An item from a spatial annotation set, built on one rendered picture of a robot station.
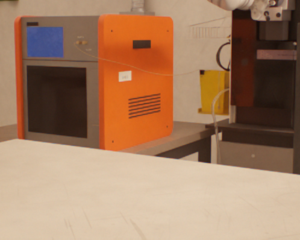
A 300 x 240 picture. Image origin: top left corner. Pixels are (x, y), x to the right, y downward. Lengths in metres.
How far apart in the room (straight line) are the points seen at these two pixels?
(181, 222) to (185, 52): 3.04
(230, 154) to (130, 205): 1.57
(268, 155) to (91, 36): 0.77
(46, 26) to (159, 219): 1.39
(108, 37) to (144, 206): 1.20
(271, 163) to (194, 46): 1.57
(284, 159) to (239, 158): 0.17
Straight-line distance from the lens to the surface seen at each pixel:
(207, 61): 3.54
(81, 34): 1.84
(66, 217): 0.61
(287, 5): 2.07
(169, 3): 3.66
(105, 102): 1.80
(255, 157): 2.16
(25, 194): 0.70
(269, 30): 2.11
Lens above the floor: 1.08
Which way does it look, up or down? 8 degrees down
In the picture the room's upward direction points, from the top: straight up
